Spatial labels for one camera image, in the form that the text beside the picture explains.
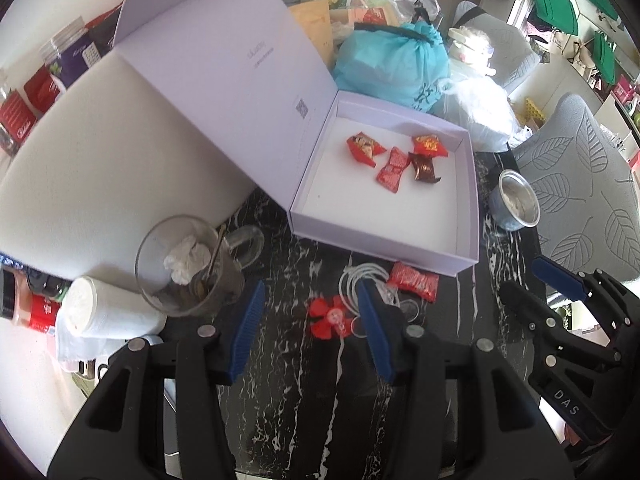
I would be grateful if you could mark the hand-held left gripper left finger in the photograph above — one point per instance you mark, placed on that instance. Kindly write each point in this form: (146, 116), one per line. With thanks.
(245, 330)

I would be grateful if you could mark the grey leaf pattern chair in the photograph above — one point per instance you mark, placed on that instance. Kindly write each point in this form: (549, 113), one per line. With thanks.
(580, 185)

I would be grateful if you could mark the lavender gift box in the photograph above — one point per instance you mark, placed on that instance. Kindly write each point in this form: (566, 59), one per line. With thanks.
(350, 210)

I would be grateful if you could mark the glass mug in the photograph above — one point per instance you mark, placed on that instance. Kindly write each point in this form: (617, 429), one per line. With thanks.
(185, 280)

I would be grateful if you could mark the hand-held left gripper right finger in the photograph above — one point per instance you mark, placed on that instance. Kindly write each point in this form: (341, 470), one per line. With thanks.
(377, 330)

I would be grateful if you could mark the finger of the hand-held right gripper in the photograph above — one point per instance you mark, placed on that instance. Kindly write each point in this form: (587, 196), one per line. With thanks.
(557, 275)
(540, 325)

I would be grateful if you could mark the red candy packet with figures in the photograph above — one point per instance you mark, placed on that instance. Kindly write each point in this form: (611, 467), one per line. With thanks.
(365, 149)

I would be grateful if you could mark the bottle with red label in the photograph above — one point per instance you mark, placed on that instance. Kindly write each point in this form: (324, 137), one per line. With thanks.
(35, 305)

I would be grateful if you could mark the large white rounded cover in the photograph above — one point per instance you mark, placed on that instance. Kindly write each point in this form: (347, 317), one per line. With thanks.
(110, 170)

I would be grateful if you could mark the red and gold candy packet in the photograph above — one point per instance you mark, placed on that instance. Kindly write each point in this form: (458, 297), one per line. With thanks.
(429, 145)

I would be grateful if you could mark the white plastic bag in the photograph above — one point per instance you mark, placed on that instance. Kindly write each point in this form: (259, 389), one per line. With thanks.
(480, 115)

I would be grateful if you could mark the red snack packets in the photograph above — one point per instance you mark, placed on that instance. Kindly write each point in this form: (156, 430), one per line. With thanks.
(27, 105)

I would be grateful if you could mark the metal spoon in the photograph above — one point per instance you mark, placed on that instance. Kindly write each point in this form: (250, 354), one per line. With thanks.
(214, 260)

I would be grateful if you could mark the tan paper envelope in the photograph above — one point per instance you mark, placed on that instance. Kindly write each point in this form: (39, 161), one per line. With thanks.
(312, 27)

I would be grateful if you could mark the white plastic bottle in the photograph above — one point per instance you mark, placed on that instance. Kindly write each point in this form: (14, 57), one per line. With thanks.
(470, 47)

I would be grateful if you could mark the plastic jar with purple label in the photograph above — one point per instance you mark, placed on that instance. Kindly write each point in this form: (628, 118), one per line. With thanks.
(72, 57)

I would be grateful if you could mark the clear plastic holder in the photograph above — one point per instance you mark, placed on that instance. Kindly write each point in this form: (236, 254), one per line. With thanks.
(407, 307)

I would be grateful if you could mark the red mini fan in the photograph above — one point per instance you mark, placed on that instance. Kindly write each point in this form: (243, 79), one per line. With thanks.
(327, 317)

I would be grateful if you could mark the red box with white print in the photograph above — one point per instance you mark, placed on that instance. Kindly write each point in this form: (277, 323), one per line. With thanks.
(375, 16)

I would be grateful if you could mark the brown candy packet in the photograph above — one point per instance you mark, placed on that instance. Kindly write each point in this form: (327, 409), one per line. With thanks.
(424, 166)

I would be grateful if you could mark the crumpled white tissue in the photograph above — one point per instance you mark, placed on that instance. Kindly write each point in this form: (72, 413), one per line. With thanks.
(187, 257)

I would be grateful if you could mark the yellow toy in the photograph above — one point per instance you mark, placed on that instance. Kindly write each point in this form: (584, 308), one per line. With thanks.
(530, 112)

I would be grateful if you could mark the white toilet paper roll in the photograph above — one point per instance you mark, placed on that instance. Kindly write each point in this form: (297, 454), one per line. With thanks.
(105, 310)

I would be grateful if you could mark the small metal cup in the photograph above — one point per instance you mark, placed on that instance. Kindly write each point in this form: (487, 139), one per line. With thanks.
(515, 205)

